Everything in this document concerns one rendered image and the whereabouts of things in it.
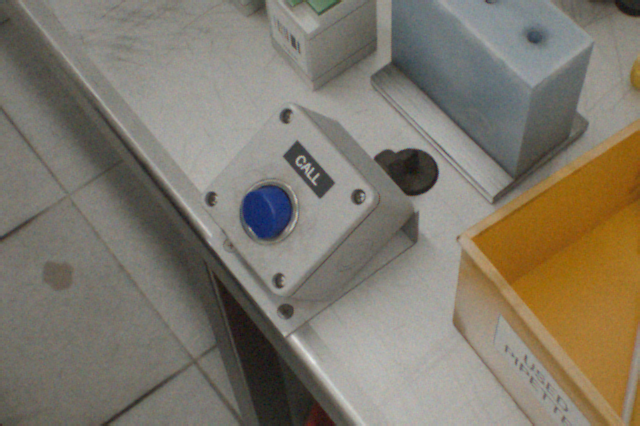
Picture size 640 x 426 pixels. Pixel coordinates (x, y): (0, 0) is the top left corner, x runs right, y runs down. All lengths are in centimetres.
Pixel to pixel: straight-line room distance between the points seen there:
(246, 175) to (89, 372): 101
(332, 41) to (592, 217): 17
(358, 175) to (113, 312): 107
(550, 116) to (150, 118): 22
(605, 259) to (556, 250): 3
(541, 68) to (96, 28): 28
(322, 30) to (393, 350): 17
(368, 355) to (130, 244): 105
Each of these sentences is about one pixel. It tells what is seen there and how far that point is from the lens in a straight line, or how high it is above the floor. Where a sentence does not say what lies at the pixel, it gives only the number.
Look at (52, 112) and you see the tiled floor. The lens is 178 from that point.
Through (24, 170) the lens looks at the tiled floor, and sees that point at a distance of 174.
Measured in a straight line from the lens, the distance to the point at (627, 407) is 61.
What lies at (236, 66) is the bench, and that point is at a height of 88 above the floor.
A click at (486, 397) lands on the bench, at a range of 62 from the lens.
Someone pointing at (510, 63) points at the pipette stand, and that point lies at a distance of 59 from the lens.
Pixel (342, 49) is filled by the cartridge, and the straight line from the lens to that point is 68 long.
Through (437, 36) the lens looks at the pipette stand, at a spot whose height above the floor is 95.
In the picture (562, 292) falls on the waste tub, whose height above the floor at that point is 88.
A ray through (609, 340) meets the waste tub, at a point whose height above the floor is 88.
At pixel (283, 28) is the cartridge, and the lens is 68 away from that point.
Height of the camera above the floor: 146
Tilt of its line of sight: 63 degrees down
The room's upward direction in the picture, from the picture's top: 5 degrees counter-clockwise
